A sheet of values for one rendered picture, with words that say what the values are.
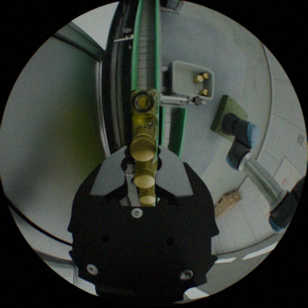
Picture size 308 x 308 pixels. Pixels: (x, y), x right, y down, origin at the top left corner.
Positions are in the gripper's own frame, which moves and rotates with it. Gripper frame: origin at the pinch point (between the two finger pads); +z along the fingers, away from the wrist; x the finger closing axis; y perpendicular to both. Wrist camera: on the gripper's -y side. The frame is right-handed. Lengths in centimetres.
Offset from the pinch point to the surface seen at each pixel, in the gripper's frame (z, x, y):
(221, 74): 41, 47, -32
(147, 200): -0.9, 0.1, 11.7
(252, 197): 34, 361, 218
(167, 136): 27.3, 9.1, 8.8
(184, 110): 19.0, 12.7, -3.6
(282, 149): 33, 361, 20
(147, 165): 1.6, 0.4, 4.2
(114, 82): 35.8, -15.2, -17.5
